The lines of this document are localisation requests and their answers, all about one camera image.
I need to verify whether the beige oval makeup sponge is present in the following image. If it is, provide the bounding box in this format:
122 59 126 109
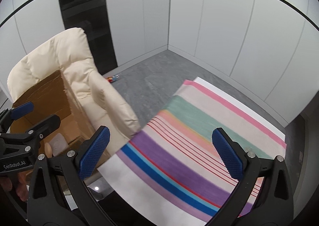
44 142 53 158

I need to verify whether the person's left hand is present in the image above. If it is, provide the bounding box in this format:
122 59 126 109
0 172 29 202

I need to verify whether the brown cardboard box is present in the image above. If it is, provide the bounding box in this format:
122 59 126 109
10 71 94 153

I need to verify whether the cream padded chair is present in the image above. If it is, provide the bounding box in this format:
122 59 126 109
7 28 141 166

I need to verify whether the striped colourful table mat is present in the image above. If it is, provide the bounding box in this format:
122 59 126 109
113 78 287 225

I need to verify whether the small red toy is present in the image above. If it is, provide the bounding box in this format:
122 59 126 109
106 75 119 83

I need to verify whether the black glass cabinet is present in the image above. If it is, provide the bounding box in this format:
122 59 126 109
59 0 118 75

